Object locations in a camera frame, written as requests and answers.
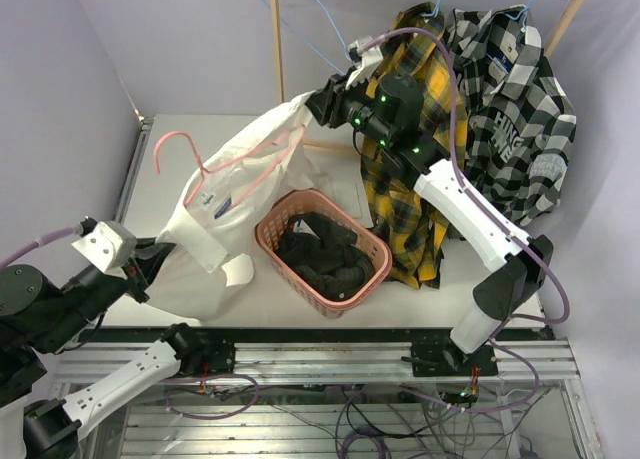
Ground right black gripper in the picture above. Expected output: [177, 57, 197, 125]
[302, 66, 393, 148]

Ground pink hanger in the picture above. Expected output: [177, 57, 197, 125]
[153, 126, 304, 208]

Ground blue wire hanger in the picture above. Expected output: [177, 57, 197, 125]
[260, 0, 348, 72]

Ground dark pinstriped shirt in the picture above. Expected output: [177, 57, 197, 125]
[276, 212, 375, 302]

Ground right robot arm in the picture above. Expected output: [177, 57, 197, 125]
[306, 73, 553, 375]

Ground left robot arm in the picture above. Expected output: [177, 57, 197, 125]
[1, 239, 205, 458]

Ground white shirt paper tag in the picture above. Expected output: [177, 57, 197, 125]
[212, 195, 233, 220]

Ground blue hanger of plaid shirt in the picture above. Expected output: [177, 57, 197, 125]
[424, 0, 442, 18]

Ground yellow plaid shirt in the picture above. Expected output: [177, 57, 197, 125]
[360, 33, 468, 289]

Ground black white checkered shirt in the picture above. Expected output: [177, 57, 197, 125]
[446, 7, 576, 227]

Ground blue hanger of checkered shirt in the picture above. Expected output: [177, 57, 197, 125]
[498, 0, 534, 50]

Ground pink plastic basket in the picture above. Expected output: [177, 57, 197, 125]
[255, 189, 392, 319]

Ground wooden clothes rack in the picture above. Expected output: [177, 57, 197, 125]
[268, 0, 599, 158]

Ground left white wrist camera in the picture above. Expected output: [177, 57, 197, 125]
[71, 221, 137, 278]

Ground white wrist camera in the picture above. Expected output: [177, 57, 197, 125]
[71, 221, 137, 278]
[346, 36, 383, 89]

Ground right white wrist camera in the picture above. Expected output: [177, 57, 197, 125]
[346, 36, 383, 89]

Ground loose cables under table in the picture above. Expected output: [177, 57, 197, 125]
[164, 358, 546, 459]

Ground aluminium frame base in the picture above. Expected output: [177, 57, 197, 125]
[29, 113, 601, 459]

